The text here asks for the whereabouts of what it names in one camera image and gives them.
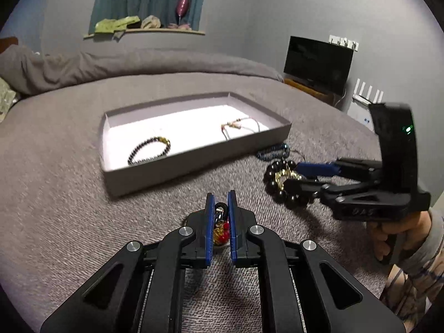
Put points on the grey folded duvet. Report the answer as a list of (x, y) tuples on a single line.
[(121, 66)]

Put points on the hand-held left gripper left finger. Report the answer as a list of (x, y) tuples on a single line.
[(209, 229)]

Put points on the red bead gold hair clip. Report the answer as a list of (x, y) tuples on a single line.
[(222, 232)]

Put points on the pink wine glass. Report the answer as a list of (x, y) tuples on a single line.
[(182, 5)]

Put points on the white wall sockets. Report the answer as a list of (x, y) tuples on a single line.
[(343, 41)]

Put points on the green pillow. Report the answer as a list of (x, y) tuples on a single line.
[(5, 97)]

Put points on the wooden window sill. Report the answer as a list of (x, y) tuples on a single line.
[(166, 31)]

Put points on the person's right forearm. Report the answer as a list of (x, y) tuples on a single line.
[(423, 267)]

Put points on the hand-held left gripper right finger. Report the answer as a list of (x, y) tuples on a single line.
[(231, 229)]

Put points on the white router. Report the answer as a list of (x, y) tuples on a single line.
[(367, 95)]

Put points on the white box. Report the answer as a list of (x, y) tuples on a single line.
[(359, 114)]

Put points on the wooden headboard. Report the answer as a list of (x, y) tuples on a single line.
[(7, 43)]

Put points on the black television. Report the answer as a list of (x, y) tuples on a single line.
[(317, 62)]

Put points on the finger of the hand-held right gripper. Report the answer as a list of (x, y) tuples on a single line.
[(305, 189), (312, 168)]

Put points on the grey cardboard tray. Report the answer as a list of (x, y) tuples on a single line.
[(173, 173)]

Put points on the pink cloth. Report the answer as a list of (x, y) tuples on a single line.
[(180, 26)]

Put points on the person's right hand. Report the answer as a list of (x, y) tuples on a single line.
[(378, 237)]

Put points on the green cloth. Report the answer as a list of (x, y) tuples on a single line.
[(114, 24)]

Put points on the beige cloth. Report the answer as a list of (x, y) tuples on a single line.
[(151, 22)]

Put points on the wooden television stand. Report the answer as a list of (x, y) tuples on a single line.
[(308, 90)]

